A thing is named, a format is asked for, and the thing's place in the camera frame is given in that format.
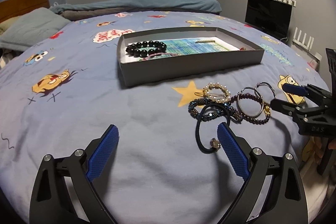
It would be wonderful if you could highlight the thin silver hoop bangle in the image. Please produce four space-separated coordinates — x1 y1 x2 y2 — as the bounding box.
254 81 276 106

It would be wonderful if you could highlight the silver bangle ring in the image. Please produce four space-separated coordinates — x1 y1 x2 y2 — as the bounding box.
237 86 265 118

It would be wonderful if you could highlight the dark blue beaded bracelet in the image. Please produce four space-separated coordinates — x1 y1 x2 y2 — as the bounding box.
187 97 244 124

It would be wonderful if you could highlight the black elastic hair tie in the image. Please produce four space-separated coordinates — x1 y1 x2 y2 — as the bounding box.
195 103 232 154

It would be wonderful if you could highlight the white router with antennas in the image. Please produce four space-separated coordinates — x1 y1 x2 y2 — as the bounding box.
292 27 322 62

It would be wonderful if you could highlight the black television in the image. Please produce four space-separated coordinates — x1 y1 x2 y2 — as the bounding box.
245 0 292 40

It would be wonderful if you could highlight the printed paper sheet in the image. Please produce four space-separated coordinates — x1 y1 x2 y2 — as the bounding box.
146 36 241 58

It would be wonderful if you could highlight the gold bar hair clip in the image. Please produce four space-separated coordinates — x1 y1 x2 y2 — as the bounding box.
195 39 216 43

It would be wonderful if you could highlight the blue cartoon bedspread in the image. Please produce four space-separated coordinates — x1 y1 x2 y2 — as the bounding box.
1 12 327 223

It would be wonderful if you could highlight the grey shallow cardboard tray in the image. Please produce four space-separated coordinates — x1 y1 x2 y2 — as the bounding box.
117 27 264 86

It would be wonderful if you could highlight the grey-blue pillow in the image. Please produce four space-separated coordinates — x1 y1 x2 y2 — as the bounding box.
1 7 71 52

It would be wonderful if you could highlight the blue folded blanket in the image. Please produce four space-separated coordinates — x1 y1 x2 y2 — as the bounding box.
50 0 222 22

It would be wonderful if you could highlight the olive pillow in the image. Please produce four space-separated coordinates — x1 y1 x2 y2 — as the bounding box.
0 16 21 35

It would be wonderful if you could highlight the wooden headboard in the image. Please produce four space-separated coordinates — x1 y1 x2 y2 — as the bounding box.
0 0 50 23

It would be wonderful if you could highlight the dark purple bead bracelet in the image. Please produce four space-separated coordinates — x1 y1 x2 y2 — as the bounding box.
229 93 272 125

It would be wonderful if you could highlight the wall socket strip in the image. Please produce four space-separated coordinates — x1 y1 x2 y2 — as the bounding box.
276 0 297 7

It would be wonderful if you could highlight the black bead bracelet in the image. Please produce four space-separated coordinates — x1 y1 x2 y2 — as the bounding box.
125 40 168 58

